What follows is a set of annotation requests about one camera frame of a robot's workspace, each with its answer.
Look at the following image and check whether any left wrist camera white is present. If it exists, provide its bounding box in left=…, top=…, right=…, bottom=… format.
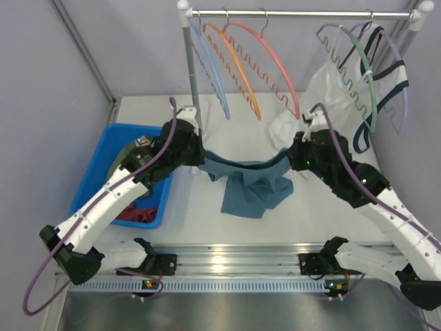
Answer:
left=177, top=106, right=198, bottom=128

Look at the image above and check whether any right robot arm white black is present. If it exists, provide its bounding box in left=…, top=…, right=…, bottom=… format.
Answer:
left=287, top=130, right=440, bottom=311

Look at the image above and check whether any dark red garment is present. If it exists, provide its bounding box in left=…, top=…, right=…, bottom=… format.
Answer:
left=117, top=203, right=158, bottom=223

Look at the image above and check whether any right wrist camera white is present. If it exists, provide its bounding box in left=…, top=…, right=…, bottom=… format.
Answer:
left=302, top=110, right=328, bottom=141

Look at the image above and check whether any slotted cable duct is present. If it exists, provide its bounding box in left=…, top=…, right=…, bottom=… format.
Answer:
left=70, top=277, right=329, bottom=293

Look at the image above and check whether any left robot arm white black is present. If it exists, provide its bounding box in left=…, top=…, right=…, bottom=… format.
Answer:
left=39, top=119, right=204, bottom=285

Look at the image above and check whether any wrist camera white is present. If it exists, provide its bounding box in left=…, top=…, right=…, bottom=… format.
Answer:
left=177, top=106, right=198, bottom=128
left=302, top=110, right=328, bottom=141

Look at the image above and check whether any olive green garment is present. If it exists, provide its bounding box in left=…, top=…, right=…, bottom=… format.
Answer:
left=105, top=136, right=154, bottom=182

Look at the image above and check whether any green hanger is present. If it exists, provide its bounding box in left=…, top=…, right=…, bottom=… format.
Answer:
left=316, top=23, right=378, bottom=132

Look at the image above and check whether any aluminium mounting rail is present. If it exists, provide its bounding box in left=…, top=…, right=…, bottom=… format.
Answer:
left=92, top=243, right=423, bottom=277

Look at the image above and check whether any orange hanger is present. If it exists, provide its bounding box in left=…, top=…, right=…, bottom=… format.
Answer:
left=201, top=22, right=261, bottom=120

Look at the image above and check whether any light blue hanger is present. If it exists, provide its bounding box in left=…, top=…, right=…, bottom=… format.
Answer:
left=190, top=23, right=231, bottom=120

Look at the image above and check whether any blue plastic bin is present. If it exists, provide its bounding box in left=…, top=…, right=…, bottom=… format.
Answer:
left=70, top=123, right=173, bottom=229

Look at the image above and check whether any teal tank top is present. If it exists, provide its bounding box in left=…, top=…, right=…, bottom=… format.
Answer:
left=198, top=150, right=294, bottom=219

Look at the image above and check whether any white navy-trimmed tank top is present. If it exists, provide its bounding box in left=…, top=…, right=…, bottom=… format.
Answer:
left=268, top=28, right=403, bottom=155

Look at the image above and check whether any clothes rack metal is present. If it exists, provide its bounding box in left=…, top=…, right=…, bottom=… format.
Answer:
left=176, top=0, right=435, bottom=186

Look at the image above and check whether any purple hanger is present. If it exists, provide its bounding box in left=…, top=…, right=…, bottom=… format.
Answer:
left=351, top=22, right=409, bottom=134

